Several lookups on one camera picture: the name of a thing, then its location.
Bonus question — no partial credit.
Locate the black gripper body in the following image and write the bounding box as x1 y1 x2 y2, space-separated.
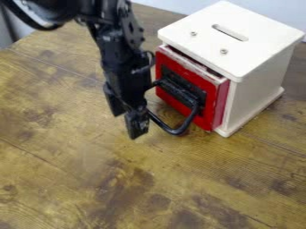
87 0 154 112

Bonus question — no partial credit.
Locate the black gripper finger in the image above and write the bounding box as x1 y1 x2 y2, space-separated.
103 84 126 116
125 109 150 140

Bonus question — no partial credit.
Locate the red drawer with black handle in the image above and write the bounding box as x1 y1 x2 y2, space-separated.
150 45 230 135

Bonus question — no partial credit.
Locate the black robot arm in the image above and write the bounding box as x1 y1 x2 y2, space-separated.
0 0 154 139

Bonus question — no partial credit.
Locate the white wooden box cabinet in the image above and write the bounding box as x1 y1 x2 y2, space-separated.
158 1 305 137

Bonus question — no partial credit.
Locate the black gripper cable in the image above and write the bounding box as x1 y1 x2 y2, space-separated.
133 50 158 74

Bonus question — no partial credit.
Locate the dark pole at wall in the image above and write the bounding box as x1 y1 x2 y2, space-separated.
0 4 18 47

